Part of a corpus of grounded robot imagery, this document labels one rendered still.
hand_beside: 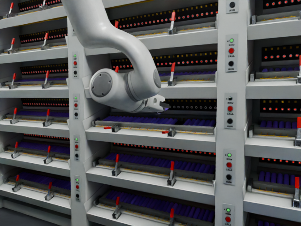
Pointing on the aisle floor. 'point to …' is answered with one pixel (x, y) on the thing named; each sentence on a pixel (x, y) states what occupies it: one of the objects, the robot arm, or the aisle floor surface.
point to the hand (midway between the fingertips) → (157, 108)
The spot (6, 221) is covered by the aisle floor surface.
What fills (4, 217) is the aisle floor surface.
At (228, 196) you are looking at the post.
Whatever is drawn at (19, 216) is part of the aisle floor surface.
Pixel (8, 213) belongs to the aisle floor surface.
